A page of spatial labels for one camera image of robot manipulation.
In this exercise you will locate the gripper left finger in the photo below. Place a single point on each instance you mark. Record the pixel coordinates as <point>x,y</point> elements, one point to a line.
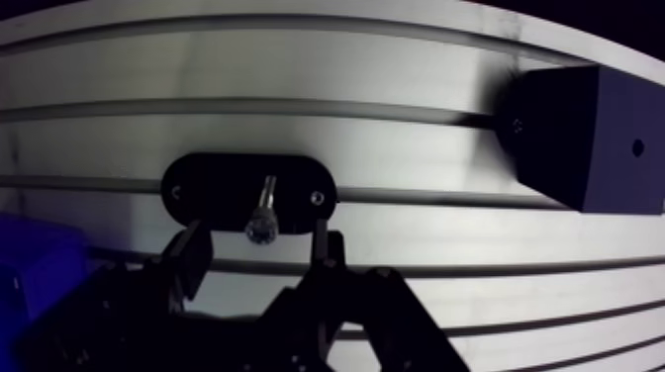
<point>130,311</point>

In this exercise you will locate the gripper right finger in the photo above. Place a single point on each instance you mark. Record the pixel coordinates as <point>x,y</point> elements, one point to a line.
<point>353,306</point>

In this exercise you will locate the steel bolt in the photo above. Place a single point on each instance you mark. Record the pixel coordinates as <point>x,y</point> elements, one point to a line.
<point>263,223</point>

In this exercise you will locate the blue bin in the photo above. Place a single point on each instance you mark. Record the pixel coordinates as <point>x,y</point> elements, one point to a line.
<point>31,260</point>

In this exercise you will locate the black oval holder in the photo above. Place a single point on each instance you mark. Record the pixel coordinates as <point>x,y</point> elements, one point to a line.
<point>218,187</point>

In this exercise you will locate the dark blue-grey block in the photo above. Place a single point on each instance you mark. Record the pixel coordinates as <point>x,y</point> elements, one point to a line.
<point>571,135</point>

